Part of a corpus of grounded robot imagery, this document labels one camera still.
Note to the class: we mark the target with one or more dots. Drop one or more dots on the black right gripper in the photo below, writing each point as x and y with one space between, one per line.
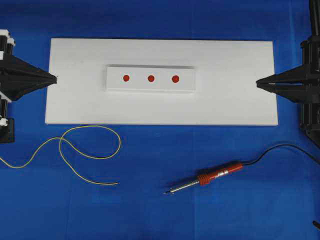
309 75

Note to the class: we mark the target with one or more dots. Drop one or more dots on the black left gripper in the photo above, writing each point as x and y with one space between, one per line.
13 90

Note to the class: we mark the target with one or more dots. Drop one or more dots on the red handled soldering iron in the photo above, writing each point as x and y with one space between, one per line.
208 176

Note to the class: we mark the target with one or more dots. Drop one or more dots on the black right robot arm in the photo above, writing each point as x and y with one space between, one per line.
314 9

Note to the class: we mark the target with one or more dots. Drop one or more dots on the large white base board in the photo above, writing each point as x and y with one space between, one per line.
226 72

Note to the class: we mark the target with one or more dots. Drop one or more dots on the blue table cloth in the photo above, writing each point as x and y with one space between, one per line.
276 196

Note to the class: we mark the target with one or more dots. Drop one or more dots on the small raised white plate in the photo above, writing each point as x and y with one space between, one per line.
147 79

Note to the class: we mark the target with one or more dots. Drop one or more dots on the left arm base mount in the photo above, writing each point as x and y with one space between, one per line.
7 133

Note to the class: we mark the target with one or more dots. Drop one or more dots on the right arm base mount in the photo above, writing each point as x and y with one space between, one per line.
312 131

